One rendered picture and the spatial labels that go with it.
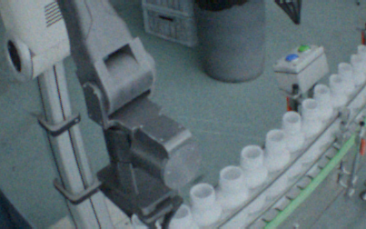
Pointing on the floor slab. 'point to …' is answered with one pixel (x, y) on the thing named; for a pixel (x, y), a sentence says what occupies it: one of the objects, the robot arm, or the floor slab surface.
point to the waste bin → (232, 38)
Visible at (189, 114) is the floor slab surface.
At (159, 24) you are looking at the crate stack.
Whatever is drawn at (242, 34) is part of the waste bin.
